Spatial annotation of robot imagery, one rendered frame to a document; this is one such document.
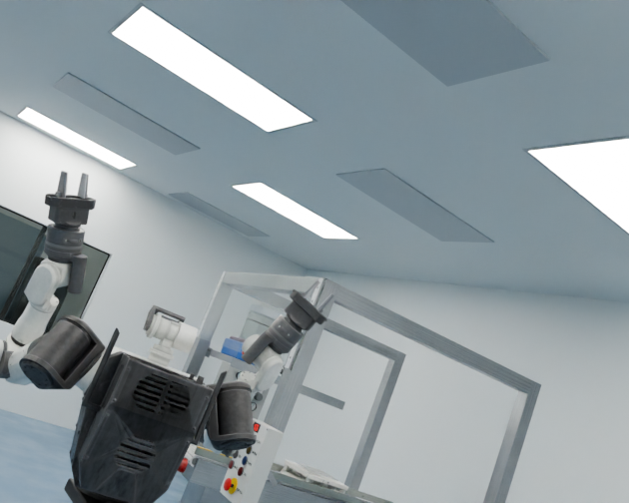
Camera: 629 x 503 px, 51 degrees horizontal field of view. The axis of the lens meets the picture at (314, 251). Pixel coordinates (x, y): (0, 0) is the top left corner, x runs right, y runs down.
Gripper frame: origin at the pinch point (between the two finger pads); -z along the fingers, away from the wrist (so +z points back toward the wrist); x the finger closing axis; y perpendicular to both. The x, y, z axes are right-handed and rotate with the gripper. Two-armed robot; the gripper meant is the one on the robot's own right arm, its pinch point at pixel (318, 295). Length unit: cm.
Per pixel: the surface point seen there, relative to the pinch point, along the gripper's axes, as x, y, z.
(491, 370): -57, 100, -20
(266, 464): -19, 30, 52
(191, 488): 3, 115, 110
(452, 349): -40, 87, -15
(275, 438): -15, 30, 45
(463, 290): -22, 494, -74
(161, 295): 241, 578, 163
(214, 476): -2, 102, 94
